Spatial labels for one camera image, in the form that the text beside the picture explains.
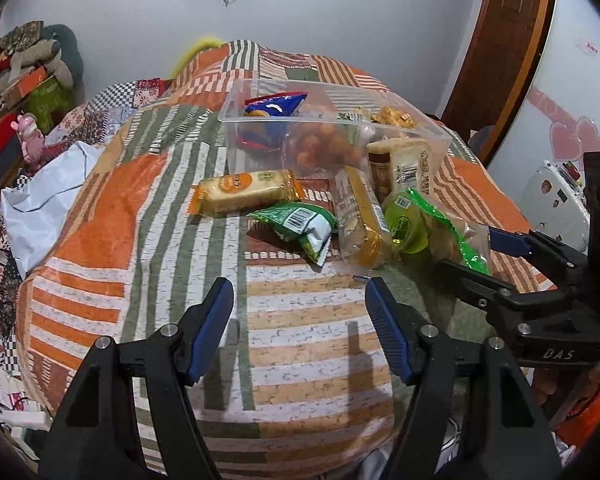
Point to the green jelly cup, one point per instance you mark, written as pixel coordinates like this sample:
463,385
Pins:
405,222

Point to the pink wall decal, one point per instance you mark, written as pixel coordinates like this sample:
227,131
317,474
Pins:
575,135

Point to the long clear cake packet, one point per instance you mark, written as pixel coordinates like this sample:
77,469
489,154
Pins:
360,220

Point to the bag of orange balls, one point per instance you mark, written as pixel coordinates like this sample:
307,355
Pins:
320,150

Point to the red and white wall sticker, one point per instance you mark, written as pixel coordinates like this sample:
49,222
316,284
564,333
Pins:
590,50

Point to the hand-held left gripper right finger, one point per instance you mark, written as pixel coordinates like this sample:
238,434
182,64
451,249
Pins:
386,330

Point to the clear plastic container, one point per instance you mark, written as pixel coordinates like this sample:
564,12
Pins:
325,94

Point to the orange cake packet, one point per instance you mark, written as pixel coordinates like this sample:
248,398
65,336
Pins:
240,190

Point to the green box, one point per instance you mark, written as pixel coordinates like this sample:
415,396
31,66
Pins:
49,101

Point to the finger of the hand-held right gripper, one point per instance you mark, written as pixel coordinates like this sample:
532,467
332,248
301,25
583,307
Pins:
475,284
505,241

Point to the clear bag of fried snacks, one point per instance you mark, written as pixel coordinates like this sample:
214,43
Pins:
395,117

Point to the grey plush toy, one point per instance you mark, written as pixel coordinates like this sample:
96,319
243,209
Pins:
35,61

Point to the yellow object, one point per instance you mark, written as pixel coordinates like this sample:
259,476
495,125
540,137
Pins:
200,49

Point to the white cloth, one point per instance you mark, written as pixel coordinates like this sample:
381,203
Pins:
45,195

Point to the green-edged bread packet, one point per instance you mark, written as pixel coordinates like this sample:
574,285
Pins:
455,230

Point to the pink toy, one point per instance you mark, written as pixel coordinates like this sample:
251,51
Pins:
30,135

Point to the orange box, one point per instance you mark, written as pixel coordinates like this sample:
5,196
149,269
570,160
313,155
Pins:
27,85

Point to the green and white packet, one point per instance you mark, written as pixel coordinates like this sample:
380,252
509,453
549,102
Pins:
352,116

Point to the blue snack packet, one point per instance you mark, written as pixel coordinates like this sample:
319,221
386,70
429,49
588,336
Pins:
275,105

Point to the beige snack packet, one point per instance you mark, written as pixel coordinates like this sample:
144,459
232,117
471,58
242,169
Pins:
405,160

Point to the checkered floral quilt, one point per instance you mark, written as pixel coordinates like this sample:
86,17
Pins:
130,95

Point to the green snack packet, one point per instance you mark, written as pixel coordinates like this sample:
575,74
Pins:
300,222

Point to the white appliance with stickers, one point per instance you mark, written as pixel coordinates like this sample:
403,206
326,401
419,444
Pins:
555,200

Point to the wooden door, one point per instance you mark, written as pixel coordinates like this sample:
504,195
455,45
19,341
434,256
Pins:
500,45

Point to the striped patchwork quilt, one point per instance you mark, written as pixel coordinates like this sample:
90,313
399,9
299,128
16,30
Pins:
300,360

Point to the patterned cloth bundle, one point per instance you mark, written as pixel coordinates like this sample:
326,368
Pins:
22,35

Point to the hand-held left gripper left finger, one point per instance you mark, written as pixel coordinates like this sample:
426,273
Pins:
212,327

